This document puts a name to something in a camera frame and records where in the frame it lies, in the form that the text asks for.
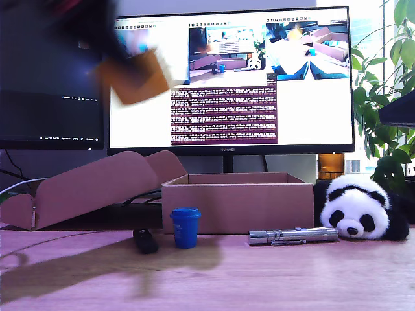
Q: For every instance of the silver metal flashlight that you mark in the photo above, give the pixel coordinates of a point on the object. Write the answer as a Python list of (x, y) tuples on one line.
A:
[(291, 236)]

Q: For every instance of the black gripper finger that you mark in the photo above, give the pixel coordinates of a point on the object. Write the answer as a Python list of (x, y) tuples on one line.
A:
[(120, 52), (402, 111)]

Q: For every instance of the bright Huawei computer monitor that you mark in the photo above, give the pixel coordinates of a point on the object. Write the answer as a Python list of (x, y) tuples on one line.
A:
[(308, 113)]

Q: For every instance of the small blue lidded cup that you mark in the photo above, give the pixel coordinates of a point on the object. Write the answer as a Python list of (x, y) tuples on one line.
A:
[(185, 228)]

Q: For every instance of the green leafy houseplant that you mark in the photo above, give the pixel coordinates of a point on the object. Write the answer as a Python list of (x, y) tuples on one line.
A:
[(389, 165)]

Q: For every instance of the panda plush toy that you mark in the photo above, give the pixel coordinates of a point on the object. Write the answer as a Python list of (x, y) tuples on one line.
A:
[(353, 207)]

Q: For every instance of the small black remote stick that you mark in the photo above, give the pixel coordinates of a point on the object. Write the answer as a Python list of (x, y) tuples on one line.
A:
[(145, 241)]

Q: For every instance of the black flat stand base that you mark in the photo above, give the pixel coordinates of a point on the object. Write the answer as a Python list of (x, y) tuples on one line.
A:
[(123, 217)]

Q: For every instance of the dark computer monitor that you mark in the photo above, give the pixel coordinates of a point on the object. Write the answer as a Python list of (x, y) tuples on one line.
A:
[(39, 97)]

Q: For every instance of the open square cardboard box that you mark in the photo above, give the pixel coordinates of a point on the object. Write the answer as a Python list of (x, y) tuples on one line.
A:
[(236, 207)]

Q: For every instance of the orange-brown tape roll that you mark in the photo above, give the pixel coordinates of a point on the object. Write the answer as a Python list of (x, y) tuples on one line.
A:
[(136, 82)]

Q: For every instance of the leaning cardboard mailer box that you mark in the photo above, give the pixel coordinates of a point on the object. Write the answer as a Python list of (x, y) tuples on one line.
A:
[(97, 184)]

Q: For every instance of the black plant pot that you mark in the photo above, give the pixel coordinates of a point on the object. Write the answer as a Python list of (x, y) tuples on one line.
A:
[(407, 207)]

